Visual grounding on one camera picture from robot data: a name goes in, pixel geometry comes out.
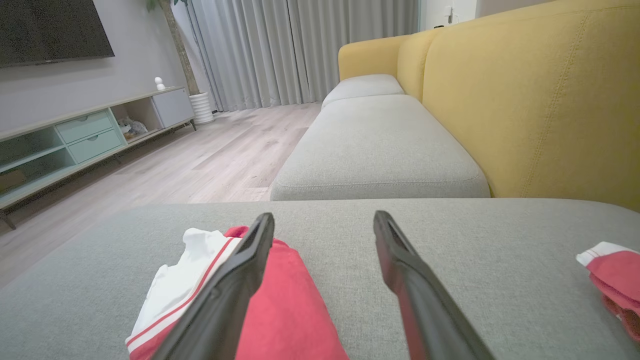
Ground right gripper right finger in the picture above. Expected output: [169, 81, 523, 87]
[372, 210, 496, 360]

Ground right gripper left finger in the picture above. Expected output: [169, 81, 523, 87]
[150, 212, 276, 360]

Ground red jersey with striped trim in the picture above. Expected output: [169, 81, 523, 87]
[125, 225, 351, 360]

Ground red shorts with white stripe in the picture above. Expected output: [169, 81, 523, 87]
[576, 241, 640, 343]

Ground large grey sofa seat cushion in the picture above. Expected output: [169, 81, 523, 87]
[0, 198, 640, 360]

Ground medium grey sofa seat cushion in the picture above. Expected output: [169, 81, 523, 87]
[270, 94, 492, 202]

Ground white ribbed plant pot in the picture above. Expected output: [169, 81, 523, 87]
[188, 91, 215, 126]

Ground clutter in cabinet shelf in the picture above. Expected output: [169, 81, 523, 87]
[117, 116, 149, 141]

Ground long TV cabinet green drawers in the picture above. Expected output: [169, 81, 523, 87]
[0, 86, 197, 231]

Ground small grey sofa seat cushion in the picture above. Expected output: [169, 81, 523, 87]
[321, 74, 406, 110]

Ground wide yellow sofa backrest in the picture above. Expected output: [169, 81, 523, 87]
[421, 0, 640, 213]

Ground narrow yellow sofa backrest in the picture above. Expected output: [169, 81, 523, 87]
[396, 29, 441, 103]

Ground brown box in cabinet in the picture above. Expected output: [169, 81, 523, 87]
[0, 170, 27, 194]

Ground yellow sofa armrest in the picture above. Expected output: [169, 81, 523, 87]
[338, 35, 416, 82]

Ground brown plant trunk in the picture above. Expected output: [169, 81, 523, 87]
[146, 0, 201, 96]

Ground grey pleated curtain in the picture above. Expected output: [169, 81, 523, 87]
[172, 0, 421, 113]

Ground black wall television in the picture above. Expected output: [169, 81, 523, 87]
[0, 0, 116, 69]

